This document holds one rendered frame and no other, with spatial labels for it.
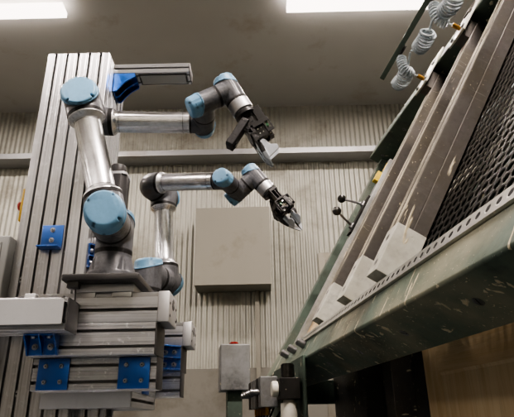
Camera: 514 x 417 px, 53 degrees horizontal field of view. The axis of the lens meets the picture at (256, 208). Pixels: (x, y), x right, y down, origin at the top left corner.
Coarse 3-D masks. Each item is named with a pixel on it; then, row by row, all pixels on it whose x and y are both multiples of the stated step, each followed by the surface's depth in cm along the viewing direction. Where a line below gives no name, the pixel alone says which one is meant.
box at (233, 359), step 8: (224, 344) 209; (232, 344) 209; (240, 344) 210; (248, 344) 210; (224, 352) 207; (232, 352) 208; (240, 352) 208; (248, 352) 209; (224, 360) 206; (232, 360) 207; (240, 360) 207; (248, 360) 208; (224, 368) 205; (232, 368) 206; (240, 368) 206; (248, 368) 206; (224, 376) 204; (232, 376) 204; (240, 376) 205; (248, 376) 205; (224, 384) 203; (232, 384) 203; (240, 384) 204; (224, 392) 212
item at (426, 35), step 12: (444, 0) 165; (456, 0) 163; (420, 12) 182; (456, 12) 167; (408, 36) 193; (420, 36) 182; (432, 36) 184; (396, 48) 200; (408, 60) 198; (384, 72) 213; (408, 72) 197; (396, 84) 204; (408, 84) 203
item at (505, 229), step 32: (512, 224) 59; (448, 256) 74; (480, 256) 62; (512, 256) 58; (416, 288) 81; (448, 288) 71; (480, 288) 67; (512, 288) 63; (352, 320) 114; (384, 320) 93; (416, 320) 86; (448, 320) 79; (480, 320) 74; (512, 320) 69; (320, 352) 135; (352, 352) 120; (384, 352) 108
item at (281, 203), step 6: (270, 192) 216; (276, 192) 218; (264, 198) 220; (270, 198) 220; (276, 198) 214; (282, 198) 216; (288, 198) 215; (276, 204) 213; (282, 204) 215; (288, 204) 215; (294, 204) 216; (276, 210) 218; (282, 210) 212; (288, 210) 219
